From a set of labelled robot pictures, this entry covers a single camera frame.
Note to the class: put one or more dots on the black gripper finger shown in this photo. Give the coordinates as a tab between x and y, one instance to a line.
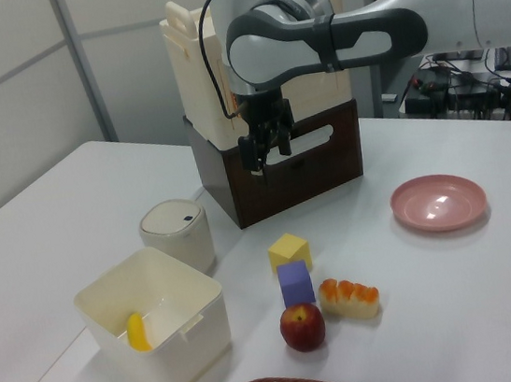
250	154
284	140

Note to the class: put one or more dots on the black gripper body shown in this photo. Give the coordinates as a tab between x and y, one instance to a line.
263	110

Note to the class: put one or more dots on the purple cube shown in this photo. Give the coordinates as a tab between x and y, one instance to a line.
295	284

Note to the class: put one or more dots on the yellow cube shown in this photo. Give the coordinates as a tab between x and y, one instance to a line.
286	248

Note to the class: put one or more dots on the pink plate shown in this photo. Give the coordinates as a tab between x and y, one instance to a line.
438	202

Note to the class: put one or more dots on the dark brown wooden box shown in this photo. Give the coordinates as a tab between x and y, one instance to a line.
310	174

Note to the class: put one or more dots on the small white lidded bin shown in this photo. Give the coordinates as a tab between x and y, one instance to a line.
176	234

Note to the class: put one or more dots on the orange glazed toy bread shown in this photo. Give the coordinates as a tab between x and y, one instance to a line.
350	301

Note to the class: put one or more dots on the red toy apple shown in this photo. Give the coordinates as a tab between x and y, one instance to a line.
303	328

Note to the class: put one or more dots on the open cream plastic box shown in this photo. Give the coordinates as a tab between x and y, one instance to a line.
176	342

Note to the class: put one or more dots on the yellow toy banana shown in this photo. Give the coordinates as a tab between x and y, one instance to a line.
137	333

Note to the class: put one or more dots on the grey partition post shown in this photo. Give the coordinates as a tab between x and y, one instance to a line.
86	67

